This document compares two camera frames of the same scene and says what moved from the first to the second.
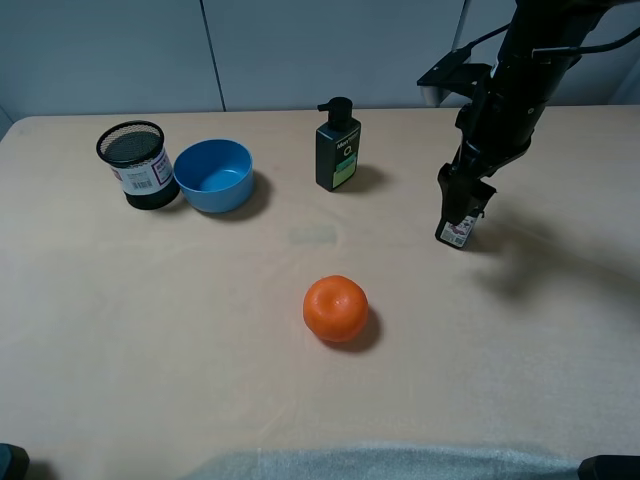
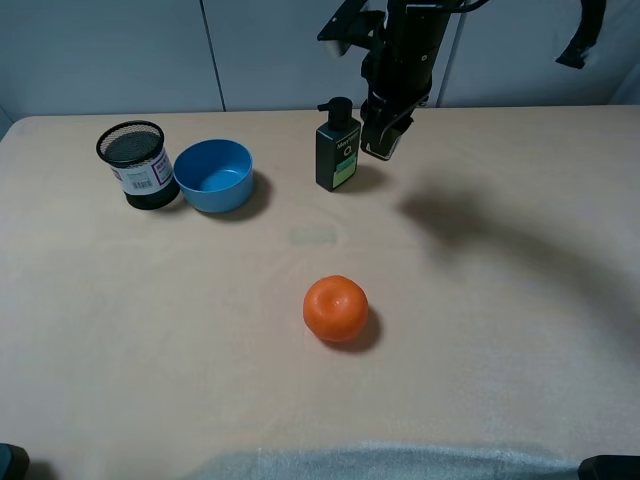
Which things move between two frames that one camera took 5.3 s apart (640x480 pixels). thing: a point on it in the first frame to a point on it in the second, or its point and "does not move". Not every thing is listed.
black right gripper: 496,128 to 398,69
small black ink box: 456,235 to 379,142
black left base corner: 14,462 does not move
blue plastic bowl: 215,175 does not move
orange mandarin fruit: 336,308 does not move
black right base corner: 610,467 does not move
